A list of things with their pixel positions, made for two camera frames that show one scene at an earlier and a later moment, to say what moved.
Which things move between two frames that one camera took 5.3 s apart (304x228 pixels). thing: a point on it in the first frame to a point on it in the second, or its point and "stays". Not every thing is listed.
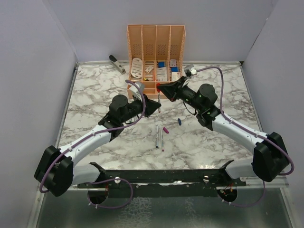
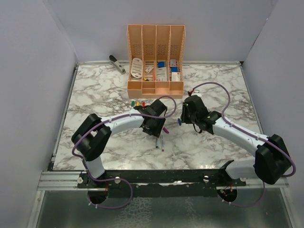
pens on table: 161,139 stays
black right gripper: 172,91 to 184,117
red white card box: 175,76 stays
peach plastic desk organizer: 155,55 stays
